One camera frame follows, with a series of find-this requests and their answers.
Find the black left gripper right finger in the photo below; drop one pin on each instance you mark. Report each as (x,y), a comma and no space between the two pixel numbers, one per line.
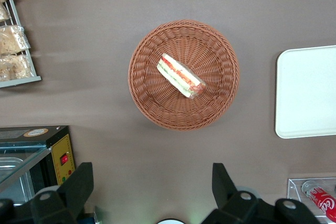
(225,190)

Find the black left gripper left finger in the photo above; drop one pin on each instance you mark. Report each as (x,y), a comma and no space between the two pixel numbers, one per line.
(74,184)

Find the plastic-wrapped layered sandwich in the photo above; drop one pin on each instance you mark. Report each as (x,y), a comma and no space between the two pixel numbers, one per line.
(180,75)

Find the round brown wicker basket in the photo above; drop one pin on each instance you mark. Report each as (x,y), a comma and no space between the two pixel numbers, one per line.
(162,103)

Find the white rectangular plastic tray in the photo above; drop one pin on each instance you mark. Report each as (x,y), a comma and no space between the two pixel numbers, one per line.
(307,93)

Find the black glass food warmer cabinet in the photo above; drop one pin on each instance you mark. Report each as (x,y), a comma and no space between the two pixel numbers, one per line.
(61,142)

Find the white round disc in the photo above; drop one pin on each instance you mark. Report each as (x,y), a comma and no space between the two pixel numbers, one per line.
(170,221)

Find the steel pan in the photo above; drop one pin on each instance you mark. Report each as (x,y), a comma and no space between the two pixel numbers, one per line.
(10,179)

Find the clear acrylic can holder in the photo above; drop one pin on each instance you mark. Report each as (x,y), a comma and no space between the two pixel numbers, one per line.
(294,190)

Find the red cola can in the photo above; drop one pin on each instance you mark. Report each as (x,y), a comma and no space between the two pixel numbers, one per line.
(321,197)

